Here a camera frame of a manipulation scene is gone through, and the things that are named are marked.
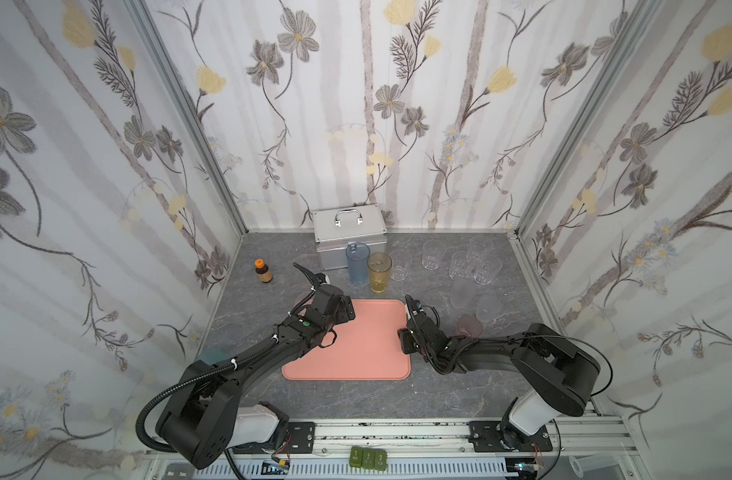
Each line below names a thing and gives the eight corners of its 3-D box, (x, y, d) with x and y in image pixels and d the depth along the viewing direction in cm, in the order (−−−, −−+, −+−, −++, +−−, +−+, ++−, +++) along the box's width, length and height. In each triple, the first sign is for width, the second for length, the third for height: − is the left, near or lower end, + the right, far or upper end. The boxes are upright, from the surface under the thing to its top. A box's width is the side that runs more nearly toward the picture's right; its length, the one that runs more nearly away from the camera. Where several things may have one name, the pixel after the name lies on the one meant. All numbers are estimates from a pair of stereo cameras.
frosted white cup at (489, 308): (474, 322, 98) (480, 313, 93) (470, 303, 102) (475, 294, 97) (499, 322, 98) (506, 313, 93) (493, 303, 102) (499, 294, 97)
